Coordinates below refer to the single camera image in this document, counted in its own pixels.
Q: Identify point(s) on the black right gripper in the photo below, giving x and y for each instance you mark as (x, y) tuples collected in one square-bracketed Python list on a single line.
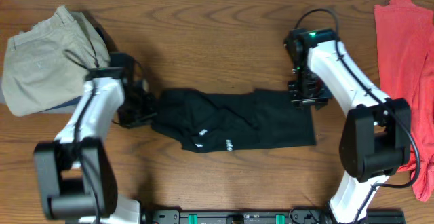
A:
[(299, 100)]

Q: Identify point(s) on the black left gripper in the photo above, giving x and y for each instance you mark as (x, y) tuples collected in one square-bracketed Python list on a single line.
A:
[(151, 112)]

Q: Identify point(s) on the black t-shirt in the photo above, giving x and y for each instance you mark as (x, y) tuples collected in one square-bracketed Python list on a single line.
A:
[(203, 123)]

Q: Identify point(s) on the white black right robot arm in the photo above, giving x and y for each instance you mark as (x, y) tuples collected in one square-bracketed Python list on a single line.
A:
[(375, 140)]

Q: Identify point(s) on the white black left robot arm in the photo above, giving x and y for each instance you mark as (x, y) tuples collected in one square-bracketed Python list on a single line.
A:
[(76, 181)]

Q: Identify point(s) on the folded dark blue garment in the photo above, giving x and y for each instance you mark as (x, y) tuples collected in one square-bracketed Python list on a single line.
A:
[(67, 106)]

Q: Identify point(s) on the folded khaki pants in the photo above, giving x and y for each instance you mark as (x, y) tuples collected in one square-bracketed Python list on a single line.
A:
[(45, 67)]

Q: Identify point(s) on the red t-shirt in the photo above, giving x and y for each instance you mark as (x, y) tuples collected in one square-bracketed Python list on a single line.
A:
[(405, 60)]

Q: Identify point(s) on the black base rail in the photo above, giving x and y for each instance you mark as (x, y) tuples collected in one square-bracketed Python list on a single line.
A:
[(295, 216)]

